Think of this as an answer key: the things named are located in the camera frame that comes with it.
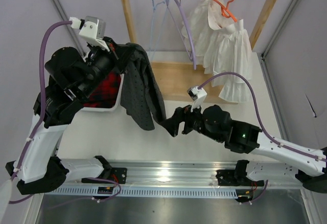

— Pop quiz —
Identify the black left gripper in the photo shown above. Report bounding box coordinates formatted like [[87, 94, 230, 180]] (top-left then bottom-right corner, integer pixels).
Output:
[[77, 36, 135, 99]]

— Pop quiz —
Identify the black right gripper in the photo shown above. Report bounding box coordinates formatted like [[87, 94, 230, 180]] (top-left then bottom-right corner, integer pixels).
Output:
[[160, 99, 223, 143]]

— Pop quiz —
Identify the grey dotted skirt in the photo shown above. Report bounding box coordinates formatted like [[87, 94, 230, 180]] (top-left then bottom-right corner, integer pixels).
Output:
[[114, 43, 166, 131]]

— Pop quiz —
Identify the light blue wire hanger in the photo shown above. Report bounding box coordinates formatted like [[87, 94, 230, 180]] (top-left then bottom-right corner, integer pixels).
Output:
[[149, 0, 166, 60]]

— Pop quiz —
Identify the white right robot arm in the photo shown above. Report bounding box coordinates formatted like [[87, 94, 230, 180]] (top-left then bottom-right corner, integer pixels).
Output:
[[162, 105, 326, 193]]

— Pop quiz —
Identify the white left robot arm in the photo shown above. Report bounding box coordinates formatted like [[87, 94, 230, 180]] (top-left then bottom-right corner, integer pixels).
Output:
[[6, 37, 134, 195]]

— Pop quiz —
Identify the red plaid skirt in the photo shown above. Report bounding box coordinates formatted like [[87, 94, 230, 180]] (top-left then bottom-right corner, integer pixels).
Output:
[[83, 72, 121, 108]]

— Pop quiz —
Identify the white ruffled skirt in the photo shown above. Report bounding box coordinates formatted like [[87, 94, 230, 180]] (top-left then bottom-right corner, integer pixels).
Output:
[[181, 0, 254, 104]]

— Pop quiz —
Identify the purple plastic hanger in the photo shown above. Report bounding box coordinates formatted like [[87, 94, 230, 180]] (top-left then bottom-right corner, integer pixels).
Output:
[[163, 0, 198, 70]]

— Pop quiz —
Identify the orange plastic hanger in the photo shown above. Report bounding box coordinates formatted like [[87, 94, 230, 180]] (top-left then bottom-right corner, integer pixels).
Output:
[[213, 0, 238, 23]]

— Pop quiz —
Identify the white plastic basket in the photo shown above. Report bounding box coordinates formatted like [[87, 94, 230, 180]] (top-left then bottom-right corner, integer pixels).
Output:
[[81, 69, 124, 112]]

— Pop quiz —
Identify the wooden clothes rack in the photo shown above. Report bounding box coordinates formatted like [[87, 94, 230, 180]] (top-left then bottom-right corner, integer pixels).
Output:
[[121, 0, 277, 104]]

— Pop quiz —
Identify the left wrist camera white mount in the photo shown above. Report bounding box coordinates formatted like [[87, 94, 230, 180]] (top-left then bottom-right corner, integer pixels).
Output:
[[69, 16, 110, 52]]

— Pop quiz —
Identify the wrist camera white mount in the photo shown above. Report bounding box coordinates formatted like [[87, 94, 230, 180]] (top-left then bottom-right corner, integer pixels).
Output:
[[69, 16, 110, 52], [188, 86, 207, 112]]

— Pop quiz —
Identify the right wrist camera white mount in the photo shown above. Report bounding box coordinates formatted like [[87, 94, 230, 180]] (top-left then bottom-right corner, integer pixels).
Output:
[[188, 86, 207, 112]]

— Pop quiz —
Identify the aluminium mounting rail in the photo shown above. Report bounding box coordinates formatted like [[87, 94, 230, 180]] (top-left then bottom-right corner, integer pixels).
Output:
[[53, 159, 307, 189]]

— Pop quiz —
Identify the perforated metal cable tray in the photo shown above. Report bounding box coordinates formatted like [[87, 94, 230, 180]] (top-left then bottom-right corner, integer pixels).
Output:
[[48, 185, 238, 199]]

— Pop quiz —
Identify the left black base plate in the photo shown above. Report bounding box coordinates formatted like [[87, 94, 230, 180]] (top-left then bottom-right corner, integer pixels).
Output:
[[81, 167, 128, 184]]

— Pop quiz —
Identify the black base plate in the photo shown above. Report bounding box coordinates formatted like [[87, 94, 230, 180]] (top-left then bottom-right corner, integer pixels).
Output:
[[216, 169, 265, 187], [81, 167, 128, 184]]

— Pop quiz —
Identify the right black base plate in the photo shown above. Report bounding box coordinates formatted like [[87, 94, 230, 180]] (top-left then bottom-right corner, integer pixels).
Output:
[[216, 169, 265, 187]]

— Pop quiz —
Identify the left aluminium frame post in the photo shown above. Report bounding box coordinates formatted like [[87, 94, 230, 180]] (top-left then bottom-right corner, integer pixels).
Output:
[[50, 0, 85, 56]]

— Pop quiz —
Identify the aluminium frame post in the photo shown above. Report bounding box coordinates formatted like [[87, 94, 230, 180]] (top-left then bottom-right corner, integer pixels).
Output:
[[50, 0, 85, 56], [260, 0, 316, 58]]

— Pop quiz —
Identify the right aluminium frame post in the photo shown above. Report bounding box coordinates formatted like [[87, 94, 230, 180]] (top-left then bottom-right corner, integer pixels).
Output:
[[260, 0, 316, 58]]

